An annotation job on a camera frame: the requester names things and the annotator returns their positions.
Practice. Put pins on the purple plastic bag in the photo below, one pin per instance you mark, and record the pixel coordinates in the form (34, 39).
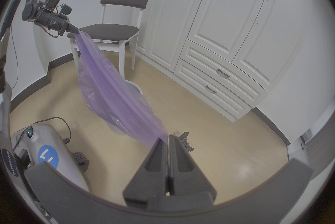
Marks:
(110, 81)

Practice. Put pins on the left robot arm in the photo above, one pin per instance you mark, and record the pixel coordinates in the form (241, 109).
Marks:
(27, 8)

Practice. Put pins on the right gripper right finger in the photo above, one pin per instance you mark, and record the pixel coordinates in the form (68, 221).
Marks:
(196, 186)

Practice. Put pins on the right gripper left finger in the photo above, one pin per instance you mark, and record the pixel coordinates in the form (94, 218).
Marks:
(141, 186)

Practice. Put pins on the white trash bin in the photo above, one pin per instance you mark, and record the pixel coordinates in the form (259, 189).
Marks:
(136, 88)

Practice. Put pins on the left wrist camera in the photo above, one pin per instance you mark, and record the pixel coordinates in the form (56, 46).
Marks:
(65, 11)

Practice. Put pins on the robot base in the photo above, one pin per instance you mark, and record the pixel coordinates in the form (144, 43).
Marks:
(52, 139)

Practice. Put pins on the white wardrobe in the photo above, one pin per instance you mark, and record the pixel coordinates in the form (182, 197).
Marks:
(222, 8)

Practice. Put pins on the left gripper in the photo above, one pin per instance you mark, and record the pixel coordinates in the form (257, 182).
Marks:
(52, 22)

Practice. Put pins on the black plastic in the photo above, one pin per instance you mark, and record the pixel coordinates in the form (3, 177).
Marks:
(186, 139)

